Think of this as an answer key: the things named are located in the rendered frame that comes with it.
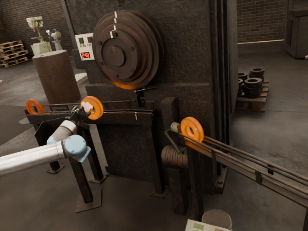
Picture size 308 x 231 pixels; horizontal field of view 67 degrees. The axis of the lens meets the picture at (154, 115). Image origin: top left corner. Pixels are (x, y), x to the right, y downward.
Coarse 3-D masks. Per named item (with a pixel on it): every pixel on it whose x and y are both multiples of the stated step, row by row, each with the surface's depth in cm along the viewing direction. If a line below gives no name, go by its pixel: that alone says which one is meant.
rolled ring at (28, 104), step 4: (28, 100) 207; (32, 100) 205; (36, 100) 207; (28, 104) 210; (36, 104) 205; (40, 104) 207; (28, 108) 212; (40, 108) 206; (32, 112) 214; (40, 112) 207
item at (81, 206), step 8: (56, 120) 169; (64, 120) 170; (40, 128) 161; (48, 128) 170; (56, 128) 171; (80, 128) 165; (40, 136) 158; (48, 136) 172; (40, 144) 155; (72, 160) 169; (72, 168) 172; (80, 168) 173; (80, 176) 176; (80, 184) 179; (88, 192) 183; (96, 192) 196; (80, 200) 191; (88, 200) 186; (96, 200) 188; (80, 208) 183; (88, 208) 182
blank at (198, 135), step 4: (184, 120) 126; (188, 120) 123; (192, 120) 122; (196, 120) 122; (184, 124) 128; (188, 124) 125; (192, 124) 121; (196, 124) 120; (184, 128) 129; (188, 128) 130; (192, 128) 123; (196, 128) 120; (200, 128) 120; (184, 132) 131; (188, 132) 130; (196, 132) 121; (200, 132) 120; (188, 136) 129; (192, 136) 128; (196, 136) 123; (200, 136) 121; (200, 140) 122
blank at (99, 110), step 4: (88, 96) 145; (92, 96) 145; (84, 100) 145; (88, 100) 144; (92, 100) 143; (96, 100) 143; (92, 104) 144; (96, 104) 143; (100, 104) 144; (96, 108) 144; (100, 108) 144; (92, 112) 149; (96, 112) 146; (100, 112) 145; (88, 116) 150; (92, 116) 149; (96, 116) 147; (100, 116) 149
